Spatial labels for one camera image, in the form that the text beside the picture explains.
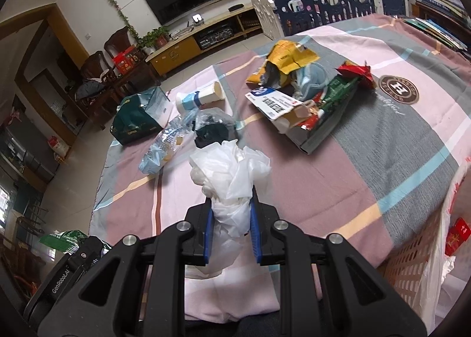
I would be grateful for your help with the red crumpled wrapper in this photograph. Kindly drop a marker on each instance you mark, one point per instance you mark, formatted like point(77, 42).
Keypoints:
point(355, 73)

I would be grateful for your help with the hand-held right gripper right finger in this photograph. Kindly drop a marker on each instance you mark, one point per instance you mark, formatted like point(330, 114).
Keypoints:
point(256, 237)

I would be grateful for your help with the small white device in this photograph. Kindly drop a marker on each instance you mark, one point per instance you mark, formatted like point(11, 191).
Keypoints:
point(197, 19)

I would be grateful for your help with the red white sack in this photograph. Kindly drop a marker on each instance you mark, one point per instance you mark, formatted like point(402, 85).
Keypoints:
point(59, 146)

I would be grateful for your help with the blue face mask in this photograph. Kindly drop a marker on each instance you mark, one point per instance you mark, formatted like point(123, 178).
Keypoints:
point(311, 78)

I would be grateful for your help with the row of picture books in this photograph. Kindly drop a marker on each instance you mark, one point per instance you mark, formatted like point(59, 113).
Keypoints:
point(434, 33)

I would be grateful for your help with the white plastic bag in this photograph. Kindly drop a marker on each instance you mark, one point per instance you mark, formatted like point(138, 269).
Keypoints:
point(230, 171)

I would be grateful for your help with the potted green plant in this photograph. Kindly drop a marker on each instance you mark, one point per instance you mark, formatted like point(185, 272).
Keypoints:
point(154, 38)

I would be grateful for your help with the black bag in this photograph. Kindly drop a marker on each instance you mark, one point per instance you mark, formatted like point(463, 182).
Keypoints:
point(213, 133)

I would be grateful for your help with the black set-top box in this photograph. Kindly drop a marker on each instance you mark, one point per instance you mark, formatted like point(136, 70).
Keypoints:
point(235, 8)

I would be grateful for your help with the yellow wooden TV cabinet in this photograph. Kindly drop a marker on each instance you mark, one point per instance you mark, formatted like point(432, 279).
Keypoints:
point(176, 54)

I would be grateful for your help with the yellow snack bag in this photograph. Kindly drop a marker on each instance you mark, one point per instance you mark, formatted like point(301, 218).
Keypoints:
point(283, 57)

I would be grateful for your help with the dark green tissue pack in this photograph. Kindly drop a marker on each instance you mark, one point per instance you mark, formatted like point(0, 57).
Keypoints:
point(136, 120)

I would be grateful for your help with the white navy playpen fence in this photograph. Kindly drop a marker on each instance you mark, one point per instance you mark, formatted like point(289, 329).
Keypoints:
point(331, 2)

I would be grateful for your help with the red cigarette box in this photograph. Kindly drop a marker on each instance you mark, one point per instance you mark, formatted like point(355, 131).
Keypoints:
point(458, 236)

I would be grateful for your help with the black stereo amplifier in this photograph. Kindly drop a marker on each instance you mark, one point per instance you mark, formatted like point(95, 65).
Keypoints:
point(215, 37)

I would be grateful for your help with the dark wooden side table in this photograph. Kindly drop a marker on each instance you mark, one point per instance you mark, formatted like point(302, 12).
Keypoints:
point(438, 18)

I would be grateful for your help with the trash bin with white liner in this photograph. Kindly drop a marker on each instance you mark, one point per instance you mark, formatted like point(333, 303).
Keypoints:
point(412, 259)

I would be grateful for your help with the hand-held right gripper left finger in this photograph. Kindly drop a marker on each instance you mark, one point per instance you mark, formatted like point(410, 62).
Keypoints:
point(208, 237)

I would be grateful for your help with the dark bag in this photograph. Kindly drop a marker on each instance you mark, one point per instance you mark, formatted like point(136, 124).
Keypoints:
point(88, 89)

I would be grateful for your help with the white blue medicine box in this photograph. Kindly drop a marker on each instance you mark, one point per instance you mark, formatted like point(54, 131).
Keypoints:
point(274, 103)

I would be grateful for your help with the striped pink grey tablecloth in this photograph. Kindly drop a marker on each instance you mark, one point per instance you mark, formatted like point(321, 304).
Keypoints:
point(331, 190)

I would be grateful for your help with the paper cup with blue band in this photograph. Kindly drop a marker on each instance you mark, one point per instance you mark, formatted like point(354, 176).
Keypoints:
point(206, 96)

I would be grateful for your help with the crushed clear plastic bottle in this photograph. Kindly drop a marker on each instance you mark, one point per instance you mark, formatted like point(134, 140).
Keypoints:
point(162, 149)

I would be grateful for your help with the red gift box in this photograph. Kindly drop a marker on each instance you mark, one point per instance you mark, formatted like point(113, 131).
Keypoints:
point(127, 59)

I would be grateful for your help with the green snack packet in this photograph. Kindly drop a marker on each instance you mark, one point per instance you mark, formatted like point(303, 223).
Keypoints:
point(64, 239)

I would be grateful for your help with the green red foil snack bag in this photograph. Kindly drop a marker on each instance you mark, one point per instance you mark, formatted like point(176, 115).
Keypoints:
point(331, 112)

